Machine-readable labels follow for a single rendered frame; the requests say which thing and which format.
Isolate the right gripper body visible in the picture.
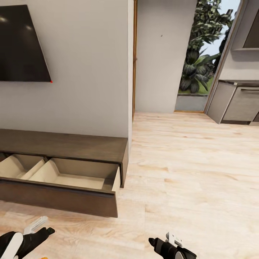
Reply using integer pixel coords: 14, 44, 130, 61
154, 238, 174, 259

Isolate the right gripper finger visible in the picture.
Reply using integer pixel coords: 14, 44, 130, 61
149, 238, 157, 247

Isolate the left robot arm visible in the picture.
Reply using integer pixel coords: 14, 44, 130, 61
0, 216, 55, 259

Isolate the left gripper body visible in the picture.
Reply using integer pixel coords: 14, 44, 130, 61
18, 227, 48, 259

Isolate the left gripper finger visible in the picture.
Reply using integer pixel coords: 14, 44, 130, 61
46, 227, 55, 237

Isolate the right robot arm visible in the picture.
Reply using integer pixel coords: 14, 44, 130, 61
149, 231, 197, 259

